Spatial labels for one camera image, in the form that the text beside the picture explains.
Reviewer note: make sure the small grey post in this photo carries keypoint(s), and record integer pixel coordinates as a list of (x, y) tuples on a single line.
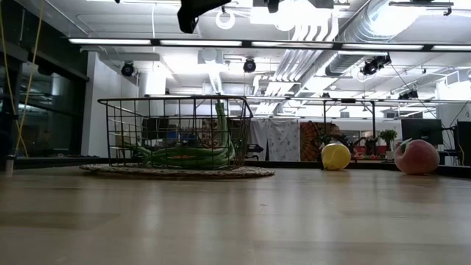
[(9, 165)]

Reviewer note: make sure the black ceiling spotlight cluster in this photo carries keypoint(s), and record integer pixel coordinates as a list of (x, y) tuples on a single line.
[(373, 65)]

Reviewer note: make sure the orange patterned hanging cloth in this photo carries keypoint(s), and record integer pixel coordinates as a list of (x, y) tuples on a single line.
[(311, 141)]

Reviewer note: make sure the green long beans bundle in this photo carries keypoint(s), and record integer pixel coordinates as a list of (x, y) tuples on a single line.
[(191, 162)]

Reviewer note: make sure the small potted plant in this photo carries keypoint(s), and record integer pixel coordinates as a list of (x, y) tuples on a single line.
[(388, 137)]

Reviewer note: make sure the white hanging cloth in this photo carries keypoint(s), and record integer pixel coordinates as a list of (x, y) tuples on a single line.
[(281, 141)]

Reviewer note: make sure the round black ceiling speaker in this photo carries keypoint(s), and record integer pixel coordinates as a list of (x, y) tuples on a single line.
[(127, 69), (249, 65)]

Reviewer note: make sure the pink peach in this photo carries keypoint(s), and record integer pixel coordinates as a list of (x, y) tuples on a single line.
[(417, 158)]

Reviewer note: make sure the black computer monitor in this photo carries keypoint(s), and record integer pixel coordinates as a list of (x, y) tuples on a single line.
[(421, 130), (464, 141)]

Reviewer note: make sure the long ceiling light bar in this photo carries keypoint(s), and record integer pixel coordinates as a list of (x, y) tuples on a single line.
[(250, 44)]

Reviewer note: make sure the silver ventilation duct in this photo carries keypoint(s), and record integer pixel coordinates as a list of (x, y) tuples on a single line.
[(368, 29)]

